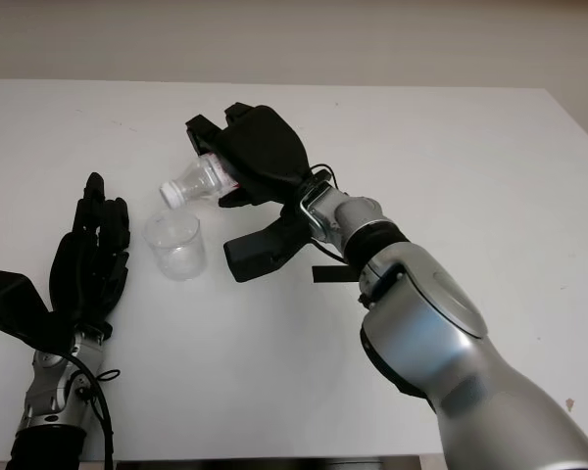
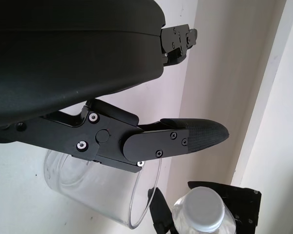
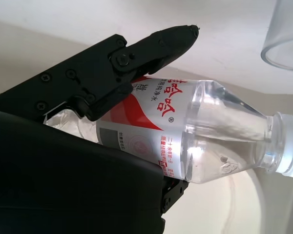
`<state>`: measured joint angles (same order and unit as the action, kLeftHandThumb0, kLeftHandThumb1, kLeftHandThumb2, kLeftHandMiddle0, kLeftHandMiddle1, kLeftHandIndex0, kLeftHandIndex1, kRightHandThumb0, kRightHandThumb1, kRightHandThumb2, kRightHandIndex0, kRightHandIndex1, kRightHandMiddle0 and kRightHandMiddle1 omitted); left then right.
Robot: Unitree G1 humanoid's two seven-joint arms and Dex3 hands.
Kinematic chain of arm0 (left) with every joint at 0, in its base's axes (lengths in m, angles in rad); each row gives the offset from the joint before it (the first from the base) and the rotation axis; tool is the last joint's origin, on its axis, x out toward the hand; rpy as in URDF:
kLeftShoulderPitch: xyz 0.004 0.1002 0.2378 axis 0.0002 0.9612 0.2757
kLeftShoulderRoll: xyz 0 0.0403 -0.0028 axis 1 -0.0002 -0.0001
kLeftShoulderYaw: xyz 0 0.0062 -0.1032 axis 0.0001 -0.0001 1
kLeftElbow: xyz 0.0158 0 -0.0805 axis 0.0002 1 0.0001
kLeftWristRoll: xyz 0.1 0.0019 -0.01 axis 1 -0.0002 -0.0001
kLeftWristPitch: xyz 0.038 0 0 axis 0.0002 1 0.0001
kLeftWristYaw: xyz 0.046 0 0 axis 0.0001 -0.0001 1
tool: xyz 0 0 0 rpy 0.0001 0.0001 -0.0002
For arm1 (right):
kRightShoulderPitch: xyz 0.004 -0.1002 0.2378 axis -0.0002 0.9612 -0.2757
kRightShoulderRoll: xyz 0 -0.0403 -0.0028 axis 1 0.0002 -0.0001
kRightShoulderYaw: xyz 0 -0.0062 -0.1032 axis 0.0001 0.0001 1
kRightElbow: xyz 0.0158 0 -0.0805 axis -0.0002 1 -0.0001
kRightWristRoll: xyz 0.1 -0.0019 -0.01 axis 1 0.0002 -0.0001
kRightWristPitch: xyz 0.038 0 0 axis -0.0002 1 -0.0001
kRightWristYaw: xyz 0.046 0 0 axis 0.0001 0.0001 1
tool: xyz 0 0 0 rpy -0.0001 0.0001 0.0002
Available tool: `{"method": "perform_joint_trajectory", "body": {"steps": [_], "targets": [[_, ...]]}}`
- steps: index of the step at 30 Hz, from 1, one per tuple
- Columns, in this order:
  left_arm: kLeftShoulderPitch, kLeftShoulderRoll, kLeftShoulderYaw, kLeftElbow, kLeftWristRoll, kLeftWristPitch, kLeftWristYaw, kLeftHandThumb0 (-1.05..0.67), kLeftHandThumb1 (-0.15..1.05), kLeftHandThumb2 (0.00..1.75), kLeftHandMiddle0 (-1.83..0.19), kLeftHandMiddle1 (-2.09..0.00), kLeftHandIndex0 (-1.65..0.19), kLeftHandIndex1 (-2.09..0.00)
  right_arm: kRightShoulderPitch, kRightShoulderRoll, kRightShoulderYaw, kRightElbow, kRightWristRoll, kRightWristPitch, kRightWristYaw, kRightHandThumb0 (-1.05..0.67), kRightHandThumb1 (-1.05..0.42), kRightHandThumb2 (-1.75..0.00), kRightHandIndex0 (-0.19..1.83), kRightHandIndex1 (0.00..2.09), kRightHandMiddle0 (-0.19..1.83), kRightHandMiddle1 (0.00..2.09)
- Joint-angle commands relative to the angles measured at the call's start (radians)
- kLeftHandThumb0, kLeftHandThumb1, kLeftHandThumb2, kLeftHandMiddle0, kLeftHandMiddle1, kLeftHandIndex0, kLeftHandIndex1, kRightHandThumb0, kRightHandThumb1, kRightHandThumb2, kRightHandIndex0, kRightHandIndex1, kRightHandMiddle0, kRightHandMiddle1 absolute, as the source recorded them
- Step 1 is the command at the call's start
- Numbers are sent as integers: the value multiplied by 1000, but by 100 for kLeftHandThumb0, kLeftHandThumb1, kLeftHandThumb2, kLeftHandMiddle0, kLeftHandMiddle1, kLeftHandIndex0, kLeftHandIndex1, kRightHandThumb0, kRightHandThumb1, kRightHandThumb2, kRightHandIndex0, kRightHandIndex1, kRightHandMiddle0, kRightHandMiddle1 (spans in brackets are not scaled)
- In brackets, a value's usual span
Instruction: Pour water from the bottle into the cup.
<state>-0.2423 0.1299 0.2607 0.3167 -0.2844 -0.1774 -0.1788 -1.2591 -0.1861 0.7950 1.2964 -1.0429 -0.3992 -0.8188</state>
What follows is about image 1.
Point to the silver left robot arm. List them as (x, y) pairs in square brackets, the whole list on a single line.
[(49, 391)]

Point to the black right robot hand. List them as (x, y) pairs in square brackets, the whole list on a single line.
[(264, 152)]

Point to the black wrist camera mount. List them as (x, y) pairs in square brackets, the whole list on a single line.
[(259, 249), (14, 303)]

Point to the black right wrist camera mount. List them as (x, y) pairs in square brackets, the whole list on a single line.
[(259, 249)]

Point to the clear water bottle red label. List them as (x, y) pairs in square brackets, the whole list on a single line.
[(196, 178)]

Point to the clear plastic cup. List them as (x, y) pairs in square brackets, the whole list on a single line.
[(176, 249)]

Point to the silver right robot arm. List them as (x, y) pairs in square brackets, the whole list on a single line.
[(421, 318)]

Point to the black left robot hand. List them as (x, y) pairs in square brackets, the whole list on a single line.
[(81, 264)]

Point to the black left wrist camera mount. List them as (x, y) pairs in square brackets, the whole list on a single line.
[(14, 303)]

